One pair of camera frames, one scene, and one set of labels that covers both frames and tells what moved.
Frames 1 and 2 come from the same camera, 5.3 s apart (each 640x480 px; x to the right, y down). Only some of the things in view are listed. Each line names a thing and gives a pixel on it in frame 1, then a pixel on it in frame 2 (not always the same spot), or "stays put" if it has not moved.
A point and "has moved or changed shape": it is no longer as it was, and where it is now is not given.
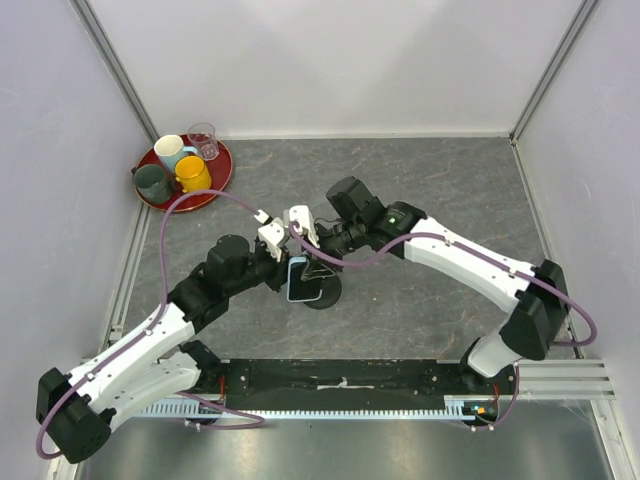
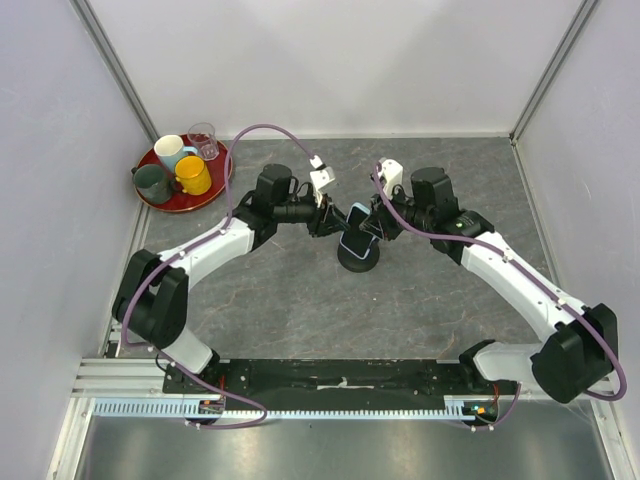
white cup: [168, 148] stays put
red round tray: [220, 168] stays put
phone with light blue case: [299, 290] has moved or changed shape
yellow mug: [192, 173] stays put
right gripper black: [321, 266] to [378, 220]
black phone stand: [331, 293] to [355, 264]
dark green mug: [152, 183] stays put
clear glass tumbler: [202, 136] stays put
